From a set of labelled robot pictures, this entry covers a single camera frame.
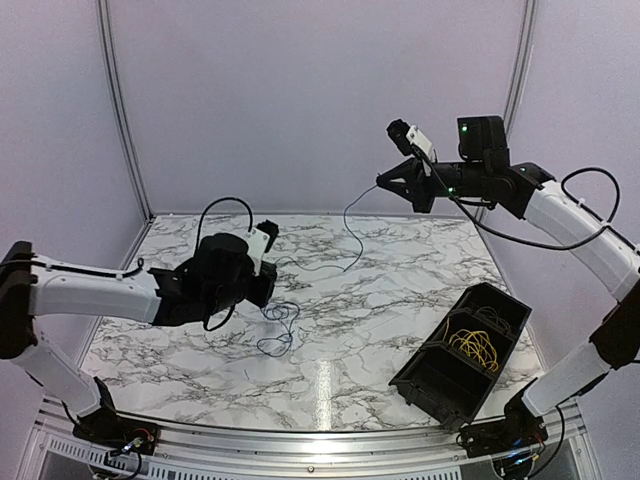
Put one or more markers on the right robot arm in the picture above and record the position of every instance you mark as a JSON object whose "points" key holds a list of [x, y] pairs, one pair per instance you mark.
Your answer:
{"points": [[485, 175]]}

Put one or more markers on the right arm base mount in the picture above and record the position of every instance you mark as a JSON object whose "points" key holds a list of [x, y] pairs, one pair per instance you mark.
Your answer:
{"points": [[519, 428]]}

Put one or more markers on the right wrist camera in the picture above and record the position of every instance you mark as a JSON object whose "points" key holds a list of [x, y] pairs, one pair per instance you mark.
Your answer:
{"points": [[410, 140]]}

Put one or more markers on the black three-compartment bin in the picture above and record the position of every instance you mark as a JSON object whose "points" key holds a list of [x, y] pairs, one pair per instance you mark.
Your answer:
{"points": [[452, 373]]}

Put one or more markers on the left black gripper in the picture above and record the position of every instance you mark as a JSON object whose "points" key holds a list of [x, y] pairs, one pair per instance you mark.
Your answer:
{"points": [[260, 296]]}

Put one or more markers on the aluminium front rail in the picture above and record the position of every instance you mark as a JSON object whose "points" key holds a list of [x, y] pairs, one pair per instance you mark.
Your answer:
{"points": [[176, 450]]}

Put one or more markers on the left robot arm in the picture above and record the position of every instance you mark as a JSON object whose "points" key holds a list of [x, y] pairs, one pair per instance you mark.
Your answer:
{"points": [[224, 271]]}

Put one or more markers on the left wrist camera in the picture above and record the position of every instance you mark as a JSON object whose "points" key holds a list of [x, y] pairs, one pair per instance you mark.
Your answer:
{"points": [[259, 240]]}

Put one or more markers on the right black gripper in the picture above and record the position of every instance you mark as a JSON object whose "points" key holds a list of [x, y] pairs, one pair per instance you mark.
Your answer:
{"points": [[414, 190]]}

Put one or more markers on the right aluminium frame post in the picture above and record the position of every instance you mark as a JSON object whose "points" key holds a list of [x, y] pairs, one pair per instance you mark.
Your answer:
{"points": [[521, 65]]}

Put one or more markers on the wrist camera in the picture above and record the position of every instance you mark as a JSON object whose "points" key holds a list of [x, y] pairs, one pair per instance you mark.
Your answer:
{"points": [[259, 240], [410, 140]]}

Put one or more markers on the left aluminium frame post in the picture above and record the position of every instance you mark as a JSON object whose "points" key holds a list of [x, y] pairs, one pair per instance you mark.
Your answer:
{"points": [[121, 117]]}

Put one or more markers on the aluminium frame post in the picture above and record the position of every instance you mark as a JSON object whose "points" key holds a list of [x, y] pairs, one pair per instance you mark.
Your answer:
{"points": [[521, 65], [121, 117]]}

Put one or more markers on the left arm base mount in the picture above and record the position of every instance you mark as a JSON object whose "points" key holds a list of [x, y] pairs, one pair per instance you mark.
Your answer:
{"points": [[108, 428]]}

